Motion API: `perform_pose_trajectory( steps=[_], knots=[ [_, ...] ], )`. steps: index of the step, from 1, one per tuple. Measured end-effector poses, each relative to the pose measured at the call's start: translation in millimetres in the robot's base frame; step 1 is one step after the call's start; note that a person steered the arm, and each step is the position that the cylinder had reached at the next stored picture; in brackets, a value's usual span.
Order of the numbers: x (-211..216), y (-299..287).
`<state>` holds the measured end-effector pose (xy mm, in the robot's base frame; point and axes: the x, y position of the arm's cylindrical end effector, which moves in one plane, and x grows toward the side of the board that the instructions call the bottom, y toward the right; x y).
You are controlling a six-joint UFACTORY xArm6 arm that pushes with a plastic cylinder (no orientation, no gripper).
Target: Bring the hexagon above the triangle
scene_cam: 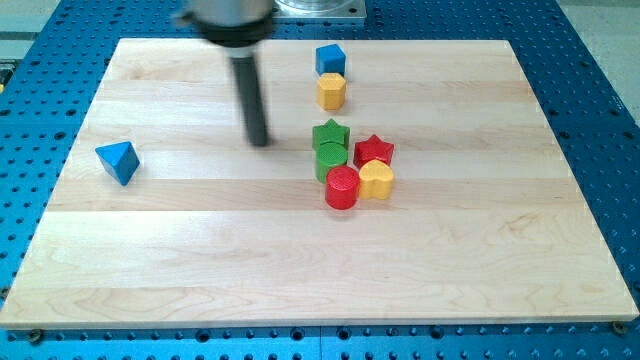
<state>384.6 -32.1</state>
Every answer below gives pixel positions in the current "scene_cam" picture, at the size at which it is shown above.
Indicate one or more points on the green cylinder block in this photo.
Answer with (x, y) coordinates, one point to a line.
(328, 156)

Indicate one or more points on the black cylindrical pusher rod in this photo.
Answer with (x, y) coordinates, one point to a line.
(249, 92)

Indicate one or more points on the yellow hexagon block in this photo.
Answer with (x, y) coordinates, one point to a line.
(331, 91)

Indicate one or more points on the blue cube block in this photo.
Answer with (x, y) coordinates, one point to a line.
(330, 59)

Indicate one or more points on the green star block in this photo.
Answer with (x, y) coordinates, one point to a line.
(330, 132)

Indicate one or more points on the light wooden board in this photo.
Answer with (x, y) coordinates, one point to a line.
(485, 222)

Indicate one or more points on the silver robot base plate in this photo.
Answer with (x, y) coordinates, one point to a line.
(320, 9)

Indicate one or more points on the blue triangle block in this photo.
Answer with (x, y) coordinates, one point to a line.
(119, 160)

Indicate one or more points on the red star block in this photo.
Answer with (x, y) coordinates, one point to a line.
(373, 148)

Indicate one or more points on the red cylinder block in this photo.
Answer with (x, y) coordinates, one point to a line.
(342, 187)

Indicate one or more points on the yellow heart block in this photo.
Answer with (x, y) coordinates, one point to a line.
(376, 180)

